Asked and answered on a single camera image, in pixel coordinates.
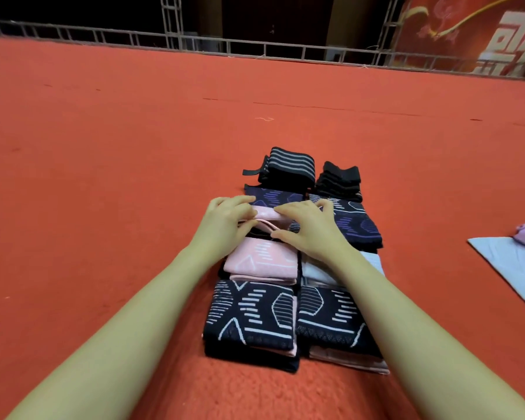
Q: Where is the person's left forearm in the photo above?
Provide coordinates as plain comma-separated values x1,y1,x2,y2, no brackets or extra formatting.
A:
7,249,224,420

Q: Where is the person's right hand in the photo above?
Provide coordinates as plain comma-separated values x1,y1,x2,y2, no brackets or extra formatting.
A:
274,199,355,268

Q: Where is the person's left hand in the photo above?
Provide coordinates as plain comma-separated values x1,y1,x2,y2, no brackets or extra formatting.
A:
188,195,259,263

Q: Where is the single navy striped sock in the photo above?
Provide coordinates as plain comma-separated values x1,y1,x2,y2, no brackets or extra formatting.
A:
310,195,384,252

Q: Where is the single navy purple-cuffed sock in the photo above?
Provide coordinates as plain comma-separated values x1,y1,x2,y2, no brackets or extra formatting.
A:
204,338,301,375

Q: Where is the person's right forearm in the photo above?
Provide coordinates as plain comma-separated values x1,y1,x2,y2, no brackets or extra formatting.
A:
328,249,525,420

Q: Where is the single black white-patterned sock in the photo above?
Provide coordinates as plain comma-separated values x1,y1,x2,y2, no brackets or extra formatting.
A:
245,223,285,243
296,284,379,357

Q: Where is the red banner with white print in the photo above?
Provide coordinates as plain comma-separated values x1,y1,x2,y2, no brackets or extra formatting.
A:
394,0,525,78

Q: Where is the dark brown door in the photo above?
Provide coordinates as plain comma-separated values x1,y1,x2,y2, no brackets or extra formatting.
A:
220,0,332,47

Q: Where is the single navy blue-lined sock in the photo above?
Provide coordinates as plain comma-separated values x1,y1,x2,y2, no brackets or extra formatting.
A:
245,184,306,208

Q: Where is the grey metal truss tower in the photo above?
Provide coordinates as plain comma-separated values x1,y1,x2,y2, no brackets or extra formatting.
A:
159,0,185,51
374,0,408,67

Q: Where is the single black white-lined sock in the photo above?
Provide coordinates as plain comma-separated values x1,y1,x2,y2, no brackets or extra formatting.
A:
203,278,299,351

